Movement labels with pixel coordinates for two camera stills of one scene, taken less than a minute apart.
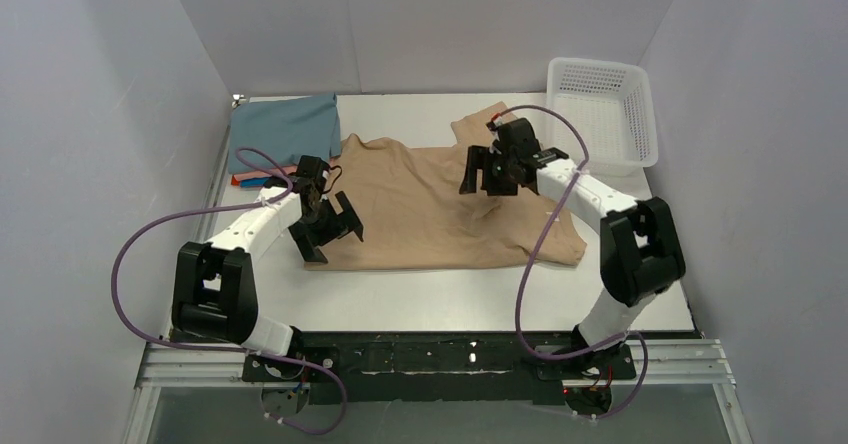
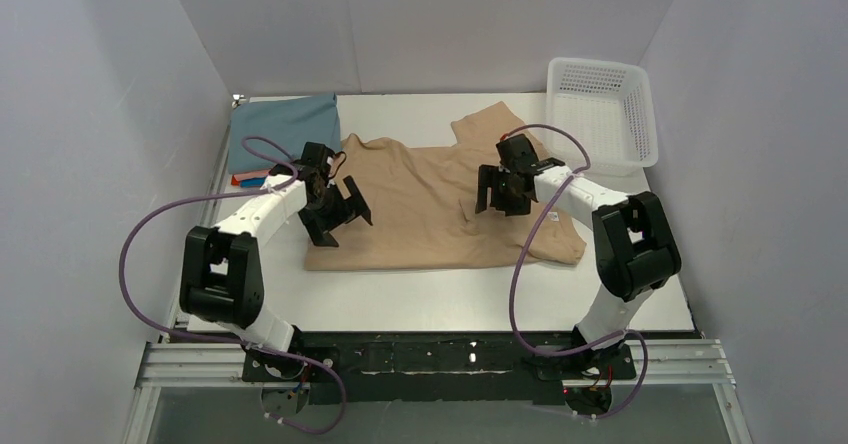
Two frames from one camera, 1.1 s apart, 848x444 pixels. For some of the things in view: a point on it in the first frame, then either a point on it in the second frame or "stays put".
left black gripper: [328, 226] to [334, 210]
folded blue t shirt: [254, 182] stays put
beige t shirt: [416, 218] stays put
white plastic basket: [609, 101] stays put
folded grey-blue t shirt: [283, 131] stays put
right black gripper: [497, 169] to [504, 187]
